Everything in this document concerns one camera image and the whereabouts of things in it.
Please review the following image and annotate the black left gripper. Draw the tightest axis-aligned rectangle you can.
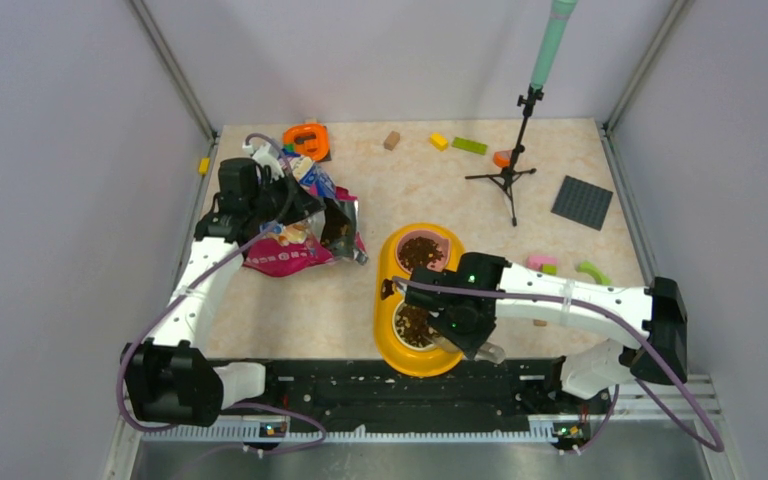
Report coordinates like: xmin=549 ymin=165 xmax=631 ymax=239
xmin=248 ymin=166 xmax=325 ymax=226

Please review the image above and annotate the clear plastic scoop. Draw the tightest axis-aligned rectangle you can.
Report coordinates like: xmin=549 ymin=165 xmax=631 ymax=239
xmin=432 ymin=335 xmax=507 ymax=365

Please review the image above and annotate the pink pet food bag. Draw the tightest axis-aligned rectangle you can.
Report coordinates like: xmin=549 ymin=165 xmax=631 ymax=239
xmin=243 ymin=154 xmax=368 ymax=277

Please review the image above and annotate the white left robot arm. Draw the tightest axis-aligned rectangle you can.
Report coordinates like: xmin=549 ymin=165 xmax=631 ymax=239
xmin=116 ymin=133 xmax=324 ymax=432

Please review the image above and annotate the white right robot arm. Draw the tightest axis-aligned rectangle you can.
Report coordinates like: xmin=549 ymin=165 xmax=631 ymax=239
xmin=392 ymin=252 xmax=688 ymax=412

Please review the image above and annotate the brown pet food kibble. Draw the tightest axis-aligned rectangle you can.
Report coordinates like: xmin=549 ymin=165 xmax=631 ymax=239
xmin=394 ymin=236 xmax=443 ymax=350

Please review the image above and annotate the cream food bowl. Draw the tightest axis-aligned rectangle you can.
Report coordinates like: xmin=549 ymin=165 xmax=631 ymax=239
xmin=392 ymin=302 xmax=440 ymax=352

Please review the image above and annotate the yellow double pet feeder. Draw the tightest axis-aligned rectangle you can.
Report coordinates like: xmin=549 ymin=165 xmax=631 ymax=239
xmin=373 ymin=223 xmax=465 ymax=377

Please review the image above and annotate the pink food bowl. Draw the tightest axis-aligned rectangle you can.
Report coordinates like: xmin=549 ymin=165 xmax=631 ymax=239
xmin=395 ymin=229 xmax=451 ymax=274

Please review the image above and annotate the pink toy brick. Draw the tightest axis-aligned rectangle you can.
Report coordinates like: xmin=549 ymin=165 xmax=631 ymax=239
xmin=525 ymin=254 xmax=558 ymax=271

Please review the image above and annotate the green curved toy piece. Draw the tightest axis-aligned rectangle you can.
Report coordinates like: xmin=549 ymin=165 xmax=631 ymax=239
xmin=576 ymin=261 xmax=612 ymax=286

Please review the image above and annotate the black tripod stand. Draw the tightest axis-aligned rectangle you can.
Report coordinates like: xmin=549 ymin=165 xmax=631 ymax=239
xmin=464 ymin=86 xmax=544 ymax=227

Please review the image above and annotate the tan wooden block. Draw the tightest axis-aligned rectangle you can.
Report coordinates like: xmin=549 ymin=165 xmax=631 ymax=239
xmin=383 ymin=131 xmax=401 ymax=151

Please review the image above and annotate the orange toy piece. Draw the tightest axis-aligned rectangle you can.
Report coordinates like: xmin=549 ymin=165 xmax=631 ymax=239
xmin=493 ymin=150 xmax=512 ymax=169

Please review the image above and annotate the dark grey building baseplate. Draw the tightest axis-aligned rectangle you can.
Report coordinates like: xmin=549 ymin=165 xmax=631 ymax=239
xmin=551 ymin=176 xmax=614 ymax=231

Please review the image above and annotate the green flat toy brick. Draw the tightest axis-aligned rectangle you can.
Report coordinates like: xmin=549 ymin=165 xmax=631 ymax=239
xmin=451 ymin=137 xmax=488 ymax=155

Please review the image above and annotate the yellow toy brick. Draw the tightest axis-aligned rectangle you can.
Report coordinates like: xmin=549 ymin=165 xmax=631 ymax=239
xmin=429 ymin=133 xmax=449 ymax=151

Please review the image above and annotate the mint green pole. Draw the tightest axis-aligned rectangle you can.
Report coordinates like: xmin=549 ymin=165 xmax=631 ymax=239
xmin=529 ymin=0 xmax=578 ymax=90

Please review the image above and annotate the small yellow wall block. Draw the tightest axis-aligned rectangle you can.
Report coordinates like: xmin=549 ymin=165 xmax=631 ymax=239
xmin=198 ymin=157 xmax=210 ymax=176

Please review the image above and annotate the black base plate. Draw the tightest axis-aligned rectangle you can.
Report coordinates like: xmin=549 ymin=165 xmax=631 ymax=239
xmin=219 ymin=359 xmax=610 ymax=434

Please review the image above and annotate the aluminium frame rail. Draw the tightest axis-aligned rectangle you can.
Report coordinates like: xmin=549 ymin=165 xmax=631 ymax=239
xmin=105 ymin=360 xmax=746 ymax=479

